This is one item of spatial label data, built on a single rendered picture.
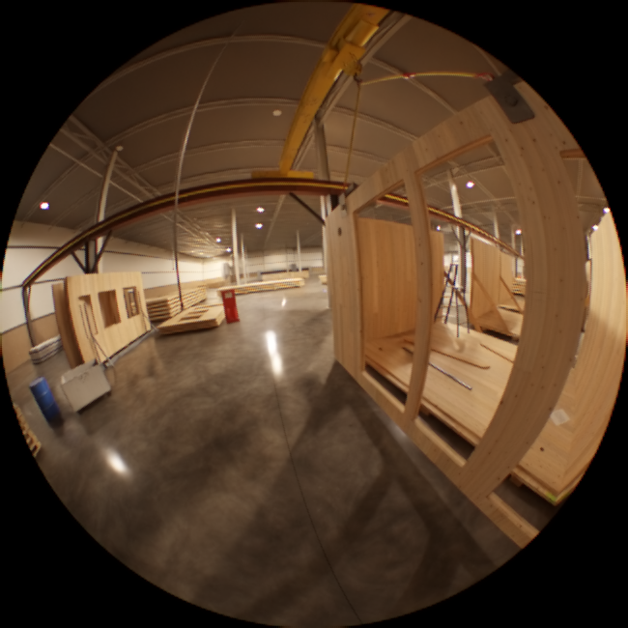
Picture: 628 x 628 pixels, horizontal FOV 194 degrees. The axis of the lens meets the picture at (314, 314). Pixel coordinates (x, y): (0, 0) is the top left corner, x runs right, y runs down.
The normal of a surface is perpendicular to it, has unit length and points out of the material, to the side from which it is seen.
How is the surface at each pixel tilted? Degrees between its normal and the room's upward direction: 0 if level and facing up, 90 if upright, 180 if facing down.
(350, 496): 0
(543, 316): 90
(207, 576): 0
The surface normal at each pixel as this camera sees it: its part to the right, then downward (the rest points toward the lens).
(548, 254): -0.97, 0.13
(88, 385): 0.96, 0.00
